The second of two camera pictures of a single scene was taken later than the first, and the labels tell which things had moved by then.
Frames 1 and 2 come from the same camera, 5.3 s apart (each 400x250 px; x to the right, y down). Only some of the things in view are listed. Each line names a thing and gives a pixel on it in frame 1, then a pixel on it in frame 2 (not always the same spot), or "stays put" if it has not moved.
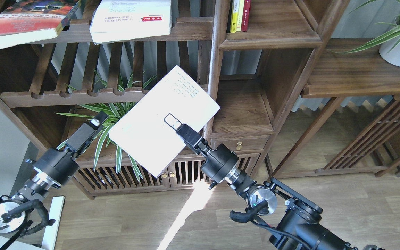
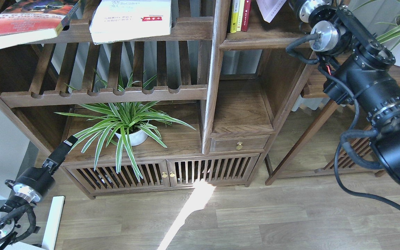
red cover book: [20, 22] stays put
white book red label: [113, 20] stays put
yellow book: [234, 16] stays put
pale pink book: [149, 138] -> [269, 8]
